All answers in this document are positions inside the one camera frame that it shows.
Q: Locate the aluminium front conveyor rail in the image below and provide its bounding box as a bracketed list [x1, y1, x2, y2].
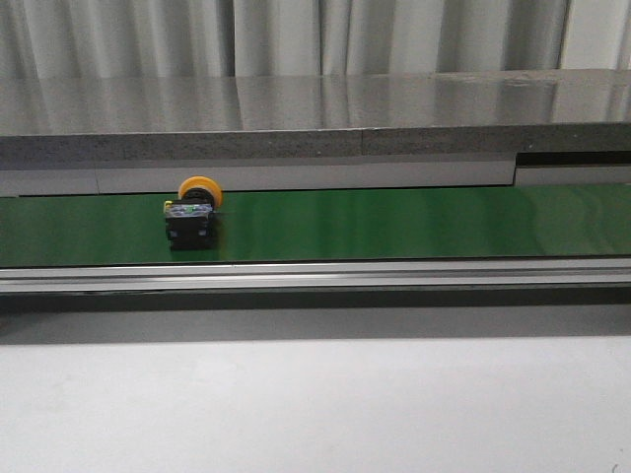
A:
[1, 257, 630, 296]

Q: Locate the white pleated curtain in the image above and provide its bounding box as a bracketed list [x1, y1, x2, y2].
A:
[1, 1, 630, 79]

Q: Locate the green conveyor belt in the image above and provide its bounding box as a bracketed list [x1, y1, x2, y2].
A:
[1, 184, 630, 268]

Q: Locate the yellow push button switch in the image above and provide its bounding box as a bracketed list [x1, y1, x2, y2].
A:
[163, 175, 223, 250]

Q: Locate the grey rear conveyor guard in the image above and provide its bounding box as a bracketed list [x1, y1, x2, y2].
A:
[1, 152, 517, 197]

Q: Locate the grey rear guard right segment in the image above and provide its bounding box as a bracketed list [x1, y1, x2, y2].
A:
[515, 151, 630, 186]

